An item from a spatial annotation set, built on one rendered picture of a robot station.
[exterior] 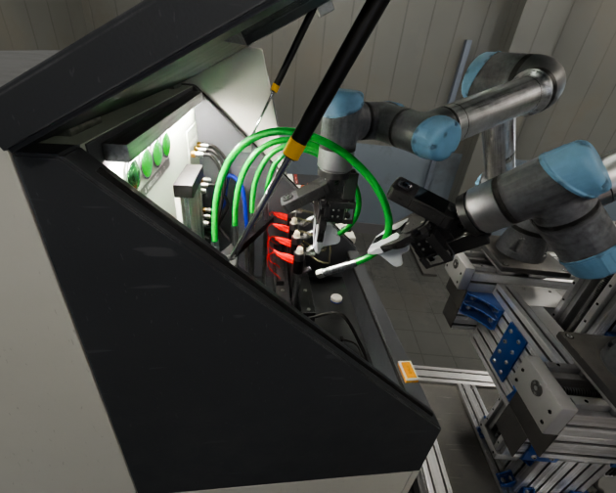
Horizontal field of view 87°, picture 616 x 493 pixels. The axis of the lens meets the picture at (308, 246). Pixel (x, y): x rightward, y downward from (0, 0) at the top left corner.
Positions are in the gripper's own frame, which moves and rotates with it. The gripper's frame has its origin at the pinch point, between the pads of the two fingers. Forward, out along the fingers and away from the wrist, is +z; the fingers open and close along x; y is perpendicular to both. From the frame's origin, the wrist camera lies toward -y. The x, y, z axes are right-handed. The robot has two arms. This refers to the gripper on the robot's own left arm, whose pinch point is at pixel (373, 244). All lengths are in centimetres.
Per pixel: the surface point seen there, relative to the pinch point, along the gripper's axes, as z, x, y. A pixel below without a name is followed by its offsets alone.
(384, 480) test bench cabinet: 19, -25, 42
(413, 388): 8.1, -10.5, 30.5
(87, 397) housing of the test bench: 20, -47, -16
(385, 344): 15.8, -1.7, 25.6
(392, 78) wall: 72, 238, -26
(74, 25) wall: 190, 120, -208
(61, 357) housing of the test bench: 14, -46, -22
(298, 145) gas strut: -18.1, -21.3, -22.5
